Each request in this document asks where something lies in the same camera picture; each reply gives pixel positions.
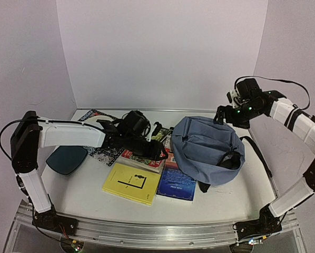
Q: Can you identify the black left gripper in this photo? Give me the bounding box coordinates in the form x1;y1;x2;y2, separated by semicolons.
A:
125;134;170;163

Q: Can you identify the dark blue book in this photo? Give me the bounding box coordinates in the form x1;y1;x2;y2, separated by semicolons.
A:
156;154;196;203

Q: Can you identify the blue grey backpack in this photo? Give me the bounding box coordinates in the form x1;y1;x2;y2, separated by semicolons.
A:
171;116;272;193

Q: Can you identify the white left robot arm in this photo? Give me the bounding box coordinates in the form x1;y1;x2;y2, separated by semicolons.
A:
10;111;168;236

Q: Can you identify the green Alice in Wonderland book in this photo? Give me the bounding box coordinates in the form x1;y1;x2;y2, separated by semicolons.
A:
151;127;174;149

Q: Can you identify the red floral book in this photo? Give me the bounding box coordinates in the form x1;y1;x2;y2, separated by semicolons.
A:
119;150;165;173

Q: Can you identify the yellow book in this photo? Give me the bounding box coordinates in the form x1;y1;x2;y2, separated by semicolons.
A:
102;163;161;206

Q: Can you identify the patterned patchwork placemat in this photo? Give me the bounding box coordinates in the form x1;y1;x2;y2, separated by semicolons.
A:
77;108;126;167

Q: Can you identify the cream and blue plate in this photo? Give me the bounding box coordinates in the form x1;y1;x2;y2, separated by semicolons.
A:
84;115;108;127

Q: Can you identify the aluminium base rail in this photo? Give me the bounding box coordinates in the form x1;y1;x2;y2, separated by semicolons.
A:
3;203;307;252

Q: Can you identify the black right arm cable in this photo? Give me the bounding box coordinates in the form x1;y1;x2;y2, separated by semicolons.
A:
233;76;310;110

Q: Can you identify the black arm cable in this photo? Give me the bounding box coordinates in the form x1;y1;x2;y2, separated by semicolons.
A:
233;76;310;110
0;119;40;161

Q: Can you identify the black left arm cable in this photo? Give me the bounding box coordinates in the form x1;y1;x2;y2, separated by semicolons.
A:
0;119;40;161

